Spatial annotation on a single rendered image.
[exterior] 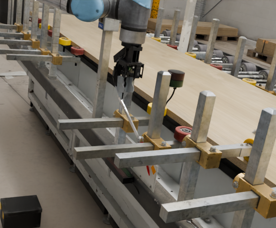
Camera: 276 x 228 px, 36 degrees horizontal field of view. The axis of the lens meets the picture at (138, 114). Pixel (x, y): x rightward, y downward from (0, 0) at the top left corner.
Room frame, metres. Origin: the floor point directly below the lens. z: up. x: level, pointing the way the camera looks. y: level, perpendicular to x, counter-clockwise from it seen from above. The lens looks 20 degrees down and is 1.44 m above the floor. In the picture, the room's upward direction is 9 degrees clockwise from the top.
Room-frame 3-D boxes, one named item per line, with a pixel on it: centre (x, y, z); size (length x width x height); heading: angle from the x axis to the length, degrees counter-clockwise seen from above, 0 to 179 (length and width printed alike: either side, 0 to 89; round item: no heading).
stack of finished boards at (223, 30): (9.94, -0.89, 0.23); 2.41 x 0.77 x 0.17; 128
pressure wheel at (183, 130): (1.42, -0.18, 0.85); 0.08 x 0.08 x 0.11
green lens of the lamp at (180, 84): (1.42, -0.11, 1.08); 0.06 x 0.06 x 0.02
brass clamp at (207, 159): (1.17, -0.20, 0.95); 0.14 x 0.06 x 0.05; 30
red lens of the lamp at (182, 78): (1.42, -0.11, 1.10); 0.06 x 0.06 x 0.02
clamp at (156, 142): (1.38, -0.08, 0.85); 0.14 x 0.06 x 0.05; 30
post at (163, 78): (1.40, -0.07, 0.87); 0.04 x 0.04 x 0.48; 30
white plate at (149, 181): (1.42, -0.03, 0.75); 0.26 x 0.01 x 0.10; 30
